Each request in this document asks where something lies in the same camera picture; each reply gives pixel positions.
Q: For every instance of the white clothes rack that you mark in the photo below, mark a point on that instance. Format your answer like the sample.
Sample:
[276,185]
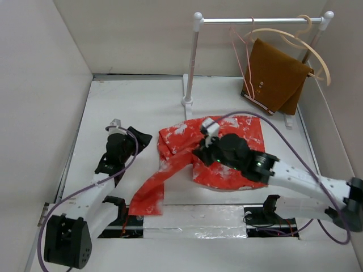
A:
[236,48]

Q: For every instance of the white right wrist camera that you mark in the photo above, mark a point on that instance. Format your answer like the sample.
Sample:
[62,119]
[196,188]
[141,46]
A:
[209,128]

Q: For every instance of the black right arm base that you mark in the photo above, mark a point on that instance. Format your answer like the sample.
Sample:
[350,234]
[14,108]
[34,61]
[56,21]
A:
[262,221]

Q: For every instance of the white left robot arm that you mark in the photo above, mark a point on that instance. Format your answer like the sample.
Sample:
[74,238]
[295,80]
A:
[68,237]

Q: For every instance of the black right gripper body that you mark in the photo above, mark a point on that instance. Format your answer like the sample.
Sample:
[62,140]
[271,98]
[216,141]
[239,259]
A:
[212,153]

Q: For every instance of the beige wooden hanger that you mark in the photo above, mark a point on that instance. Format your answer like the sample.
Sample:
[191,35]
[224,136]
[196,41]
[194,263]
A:
[295,41]

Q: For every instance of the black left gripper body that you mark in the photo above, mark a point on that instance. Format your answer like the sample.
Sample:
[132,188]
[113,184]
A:
[130,149]

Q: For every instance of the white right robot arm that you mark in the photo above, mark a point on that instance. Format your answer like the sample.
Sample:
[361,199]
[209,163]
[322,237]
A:
[335,201]

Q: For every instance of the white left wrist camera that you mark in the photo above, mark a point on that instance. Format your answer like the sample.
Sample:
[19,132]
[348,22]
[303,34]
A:
[114,127]

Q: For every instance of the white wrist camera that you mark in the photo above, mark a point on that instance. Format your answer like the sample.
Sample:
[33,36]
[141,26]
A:
[209,128]
[114,127]

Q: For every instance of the brown folded trousers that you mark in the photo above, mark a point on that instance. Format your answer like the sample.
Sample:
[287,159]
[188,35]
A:
[274,80]

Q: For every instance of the orange tie-dye trousers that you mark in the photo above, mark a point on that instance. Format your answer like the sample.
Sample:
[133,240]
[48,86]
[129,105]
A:
[178,146]

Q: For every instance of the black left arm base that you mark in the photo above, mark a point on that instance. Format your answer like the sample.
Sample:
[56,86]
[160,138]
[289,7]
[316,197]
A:
[125,226]

